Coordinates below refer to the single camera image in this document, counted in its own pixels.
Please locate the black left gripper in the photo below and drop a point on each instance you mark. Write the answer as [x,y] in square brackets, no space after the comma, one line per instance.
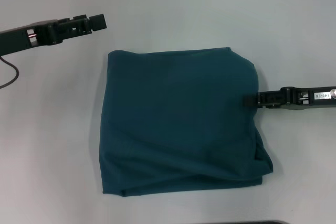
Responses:
[14,41]

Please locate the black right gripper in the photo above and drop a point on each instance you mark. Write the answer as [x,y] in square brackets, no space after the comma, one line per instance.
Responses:
[312,98]

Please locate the teal t-shirt with cream print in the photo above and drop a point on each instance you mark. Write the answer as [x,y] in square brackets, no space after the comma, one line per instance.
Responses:
[178,121]

